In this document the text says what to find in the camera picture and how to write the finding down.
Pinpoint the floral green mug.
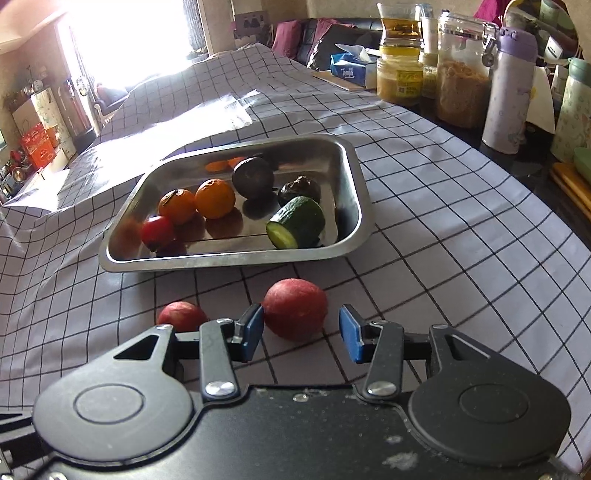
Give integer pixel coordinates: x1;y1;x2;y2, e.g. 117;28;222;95
551;58;591;163

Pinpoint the magenta cushion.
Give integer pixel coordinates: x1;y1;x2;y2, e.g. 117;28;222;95
271;20;301;59

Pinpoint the black sofa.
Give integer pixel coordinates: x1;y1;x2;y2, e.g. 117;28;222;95
271;18;382;71

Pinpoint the blue tissue box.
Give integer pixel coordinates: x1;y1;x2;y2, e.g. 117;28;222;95
331;44;381;90

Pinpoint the glass clip-top jar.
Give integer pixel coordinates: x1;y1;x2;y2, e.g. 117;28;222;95
436;11;498;129

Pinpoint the lilac thermos bottle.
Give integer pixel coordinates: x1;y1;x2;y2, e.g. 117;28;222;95
482;27;538;155

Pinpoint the red gift box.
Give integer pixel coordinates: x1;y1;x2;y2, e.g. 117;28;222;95
21;123;58;170

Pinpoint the red tomato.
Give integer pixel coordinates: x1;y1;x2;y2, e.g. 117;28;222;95
140;215;176;252

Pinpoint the orange mandarin with stem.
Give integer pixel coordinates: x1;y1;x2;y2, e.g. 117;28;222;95
158;189;197;225

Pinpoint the cut green cucumber piece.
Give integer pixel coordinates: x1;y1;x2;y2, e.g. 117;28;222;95
266;196;325;249

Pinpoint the plastic cup with tea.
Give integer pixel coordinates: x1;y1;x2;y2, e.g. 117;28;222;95
377;1;422;45

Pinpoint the stainless steel tray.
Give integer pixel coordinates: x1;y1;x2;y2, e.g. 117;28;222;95
99;135;373;272

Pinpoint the checkered white tablecloth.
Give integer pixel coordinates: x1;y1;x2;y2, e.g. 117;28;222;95
1;47;590;470

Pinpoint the black cushion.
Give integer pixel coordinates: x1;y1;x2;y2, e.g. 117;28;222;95
307;24;382;71

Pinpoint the small red plum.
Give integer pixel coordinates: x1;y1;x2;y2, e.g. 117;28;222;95
156;301;208;332

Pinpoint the dark purple plum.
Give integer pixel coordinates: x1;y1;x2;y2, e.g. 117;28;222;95
231;157;274;200

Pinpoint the yellow lidded jar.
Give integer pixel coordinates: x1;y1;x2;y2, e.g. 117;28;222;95
377;44;424;107

